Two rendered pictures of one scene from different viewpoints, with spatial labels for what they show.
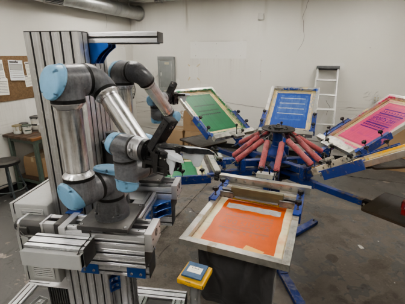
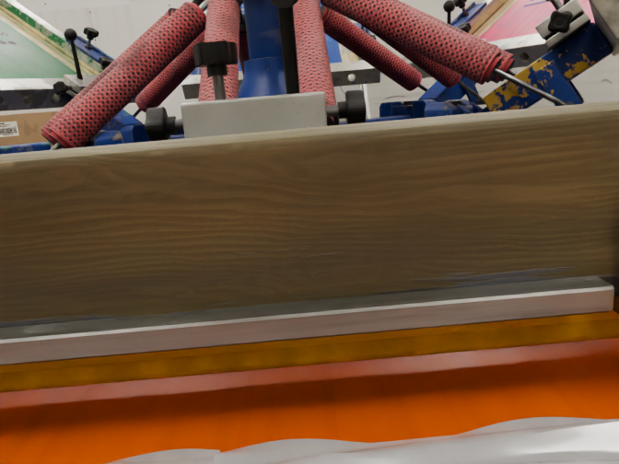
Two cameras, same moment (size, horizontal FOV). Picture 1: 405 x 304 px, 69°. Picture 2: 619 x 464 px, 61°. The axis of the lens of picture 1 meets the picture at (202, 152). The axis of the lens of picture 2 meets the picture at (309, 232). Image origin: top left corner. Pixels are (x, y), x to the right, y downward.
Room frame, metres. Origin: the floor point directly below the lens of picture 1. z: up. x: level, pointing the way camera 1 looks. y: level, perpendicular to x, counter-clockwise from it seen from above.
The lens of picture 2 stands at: (1.62, -0.33, 1.07)
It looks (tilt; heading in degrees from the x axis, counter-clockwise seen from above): 14 degrees down; 338
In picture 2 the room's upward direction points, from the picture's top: 5 degrees counter-clockwise
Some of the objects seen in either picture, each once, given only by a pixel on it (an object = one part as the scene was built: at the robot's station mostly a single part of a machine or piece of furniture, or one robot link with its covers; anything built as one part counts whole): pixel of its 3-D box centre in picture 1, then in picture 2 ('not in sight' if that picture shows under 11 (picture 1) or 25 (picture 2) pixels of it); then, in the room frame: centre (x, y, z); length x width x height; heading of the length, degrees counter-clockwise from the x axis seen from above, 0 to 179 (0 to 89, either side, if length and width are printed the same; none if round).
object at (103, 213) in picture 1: (111, 204); not in sight; (1.17, 0.40, 1.31); 0.15 x 0.15 x 0.10
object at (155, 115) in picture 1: (158, 114); not in sight; (1.94, 0.29, 1.56); 0.11 x 0.08 x 0.11; 58
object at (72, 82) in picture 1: (74, 140); not in sight; (1.05, 0.47, 1.63); 0.15 x 0.12 x 0.55; 147
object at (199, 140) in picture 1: (226, 151); not in sight; (3.14, -0.28, 0.91); 1.34 x 0.40 x 0.08; 38
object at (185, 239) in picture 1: (248, 216); not in sight; (1.63, -0.29, 0.97); 0.79 x 0.58 x 0.04; 158
